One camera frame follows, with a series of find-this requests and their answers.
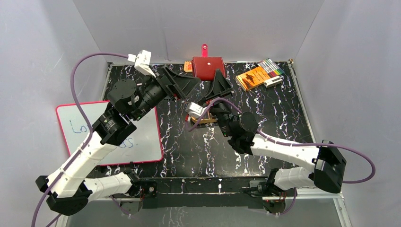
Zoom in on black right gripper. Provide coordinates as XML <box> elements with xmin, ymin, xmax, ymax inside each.
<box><xmin>198</xmin><ymin>69</ymin><xmax>235</xmax><ymax>137</ymax></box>

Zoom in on red leather card holder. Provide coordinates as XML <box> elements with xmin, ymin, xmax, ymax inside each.
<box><xmin>192</xmin><ymin>44</ymin><xmax>227</xmax><ymax>81</ymax></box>

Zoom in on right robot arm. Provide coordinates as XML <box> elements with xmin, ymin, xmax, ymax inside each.
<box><xmin>185</xmin><ymin>70</ymin><xmax>346</xmax><ymax>196</ymax></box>

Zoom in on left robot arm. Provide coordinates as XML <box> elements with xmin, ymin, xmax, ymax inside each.
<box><xmin>36</xmin><ymin>50</ymin><xmax>200</xmax><ymax>216</ymax></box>

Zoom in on small orange spiral notepad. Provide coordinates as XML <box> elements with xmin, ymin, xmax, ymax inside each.
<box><xmin>183</xmin><ymin>61</ymin><xmax>192</xmax><ymax>72</ymax></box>

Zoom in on orange yellow book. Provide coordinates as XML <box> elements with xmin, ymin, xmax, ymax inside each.
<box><xmin>235</xmin><ymin>66</ymin><xmax>271</xmax><ymax>91</ymax></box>

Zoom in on tan oval tray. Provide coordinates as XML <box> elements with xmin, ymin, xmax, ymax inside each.
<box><xmin>191</xmin><ymin>117</ymin><xmax>217</xmax><ymax>124</ymax></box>

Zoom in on pack of coloured markers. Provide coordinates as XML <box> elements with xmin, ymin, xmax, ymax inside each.
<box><xmin>257</xmin><ymin>58</ymin><xmax>284</xmax><ymax>78</ymax></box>

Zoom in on white stapler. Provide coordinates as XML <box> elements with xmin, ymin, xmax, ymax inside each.
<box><xmin>263</xmin><ymin>76</ymin><xmax>282</xmax><ymax>88</ymax></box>

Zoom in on pink framed whiteboard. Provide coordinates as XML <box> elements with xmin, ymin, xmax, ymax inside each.
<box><xmin>55</xmin><ymin>104</ymin><xmax>163</xmax><ymax>166</ymax></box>

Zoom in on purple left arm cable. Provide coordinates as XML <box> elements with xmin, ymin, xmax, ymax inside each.
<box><xmin>30</xmin><ymin>52</ymin><xmax>139</xmax><ymax>227</ymax></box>

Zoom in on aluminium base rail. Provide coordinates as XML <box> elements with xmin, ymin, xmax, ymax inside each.
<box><xmin>54</xmin><ymin>177</ymin><xmax>353</xmax><ymax>227</ymax></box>

